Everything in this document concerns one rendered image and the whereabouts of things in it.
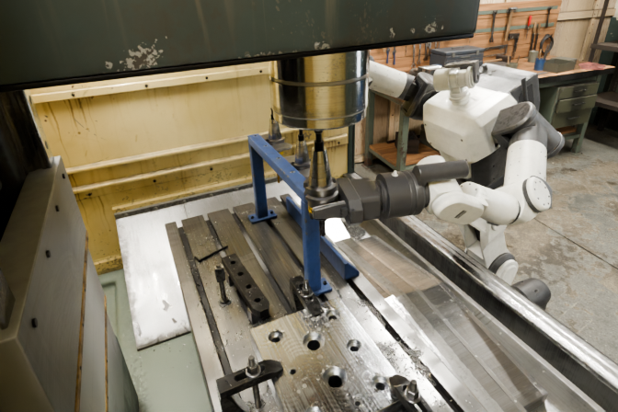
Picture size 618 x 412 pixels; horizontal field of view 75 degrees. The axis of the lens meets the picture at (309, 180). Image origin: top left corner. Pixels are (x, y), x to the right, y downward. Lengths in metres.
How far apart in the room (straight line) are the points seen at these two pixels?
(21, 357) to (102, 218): 1.35
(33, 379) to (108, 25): 0.35
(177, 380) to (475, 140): 1.14
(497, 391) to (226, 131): 1.29
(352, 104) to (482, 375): 0.89
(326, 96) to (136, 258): 1.23
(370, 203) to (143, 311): 1.05
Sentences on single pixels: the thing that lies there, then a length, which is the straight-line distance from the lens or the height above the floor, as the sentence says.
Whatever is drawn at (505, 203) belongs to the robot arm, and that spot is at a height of 1.26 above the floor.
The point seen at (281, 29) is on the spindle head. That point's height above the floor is 1.64.
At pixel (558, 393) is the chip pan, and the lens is 1.40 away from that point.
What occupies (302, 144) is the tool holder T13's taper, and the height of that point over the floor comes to 1.28.
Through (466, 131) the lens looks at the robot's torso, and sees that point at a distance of 1.26.
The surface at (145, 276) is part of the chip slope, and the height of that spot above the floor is 0.73.
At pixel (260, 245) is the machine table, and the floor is 0.90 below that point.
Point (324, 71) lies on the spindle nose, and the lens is 0.58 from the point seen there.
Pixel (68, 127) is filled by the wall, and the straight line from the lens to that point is 1.67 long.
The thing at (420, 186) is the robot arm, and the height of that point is 1.35.
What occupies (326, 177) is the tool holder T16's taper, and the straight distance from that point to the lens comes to 0.71.
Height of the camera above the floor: 1.69
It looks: 27 degrees down
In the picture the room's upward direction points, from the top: 2 degrees counter-clockwise
